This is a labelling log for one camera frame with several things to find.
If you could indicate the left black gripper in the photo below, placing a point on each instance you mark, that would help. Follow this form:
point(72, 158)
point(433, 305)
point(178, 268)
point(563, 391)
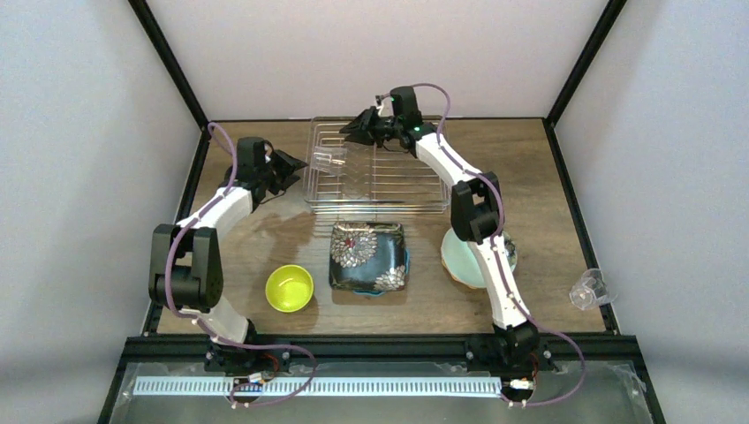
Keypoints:
point(278, 167)

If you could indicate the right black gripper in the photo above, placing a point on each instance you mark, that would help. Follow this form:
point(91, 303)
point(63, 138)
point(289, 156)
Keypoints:
point(374, 124)

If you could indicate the clear plastic glass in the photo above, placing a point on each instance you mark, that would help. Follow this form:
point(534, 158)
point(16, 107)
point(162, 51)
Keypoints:
point(330, 160)
point(591, 291)

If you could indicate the metal wire dish rack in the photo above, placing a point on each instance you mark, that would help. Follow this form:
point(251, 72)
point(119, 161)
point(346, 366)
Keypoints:
point(376, 180)

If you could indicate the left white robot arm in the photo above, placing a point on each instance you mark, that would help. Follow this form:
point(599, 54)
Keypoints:
point(186, 273)

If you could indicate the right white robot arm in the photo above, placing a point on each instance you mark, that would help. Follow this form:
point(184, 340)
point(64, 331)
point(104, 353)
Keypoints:
point(476, 206)

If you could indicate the black floral square plate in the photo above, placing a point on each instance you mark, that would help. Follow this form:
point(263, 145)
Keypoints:
point(367, 256)

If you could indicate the yellow-green small bowl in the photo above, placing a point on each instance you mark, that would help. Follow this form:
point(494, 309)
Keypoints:
point(289, 288)

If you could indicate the blue plate under square plate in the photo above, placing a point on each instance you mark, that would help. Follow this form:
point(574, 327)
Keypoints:
point(380, 293)

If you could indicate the light blue floral plate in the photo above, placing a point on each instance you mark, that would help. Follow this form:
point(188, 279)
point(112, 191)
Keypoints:
point(462, 262)

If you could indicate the left black frame post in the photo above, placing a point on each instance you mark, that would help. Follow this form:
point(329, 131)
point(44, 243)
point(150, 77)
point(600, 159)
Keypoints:
point(158, 39)

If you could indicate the black frame post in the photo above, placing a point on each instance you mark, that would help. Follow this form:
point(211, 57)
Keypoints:
point(586, 57)
point(158, 39)

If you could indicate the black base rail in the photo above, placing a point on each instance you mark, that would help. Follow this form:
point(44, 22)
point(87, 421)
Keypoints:
point(479, 352)

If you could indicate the white slotted cable duct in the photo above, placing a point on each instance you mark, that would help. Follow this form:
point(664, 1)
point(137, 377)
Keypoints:
point(423, 386)

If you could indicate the right black frame post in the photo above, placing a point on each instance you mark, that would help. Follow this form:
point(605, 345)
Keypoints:
point(586, 57)

